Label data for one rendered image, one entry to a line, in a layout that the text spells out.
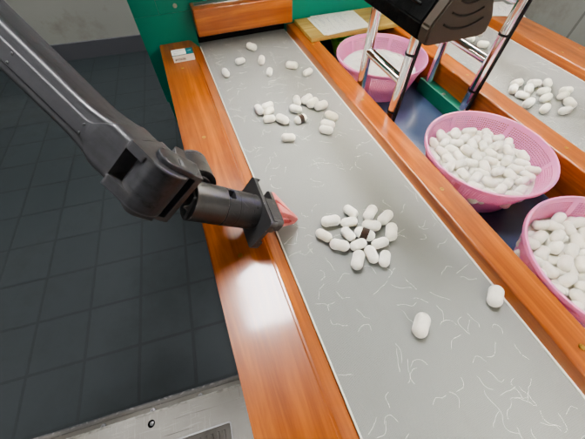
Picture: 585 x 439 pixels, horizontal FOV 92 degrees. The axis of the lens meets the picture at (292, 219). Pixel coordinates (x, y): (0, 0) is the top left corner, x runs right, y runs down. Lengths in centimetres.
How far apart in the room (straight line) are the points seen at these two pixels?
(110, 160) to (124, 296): 110
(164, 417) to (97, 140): 56
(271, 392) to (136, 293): 108
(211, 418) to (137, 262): 93
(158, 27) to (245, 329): 91
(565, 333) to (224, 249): 51
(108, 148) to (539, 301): 62
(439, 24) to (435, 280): 36
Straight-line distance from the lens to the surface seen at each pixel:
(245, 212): 42
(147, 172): 36
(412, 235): 56
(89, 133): 40
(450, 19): 38
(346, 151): 67
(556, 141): 87
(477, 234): 58
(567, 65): 124
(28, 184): 215
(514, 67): 117
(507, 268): 57
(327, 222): 51
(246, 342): 43
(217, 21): 104
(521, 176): 78
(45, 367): 151
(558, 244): 69
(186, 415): 74
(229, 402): 72
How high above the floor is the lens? 118
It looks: 56 degrees down
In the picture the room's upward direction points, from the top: straight up
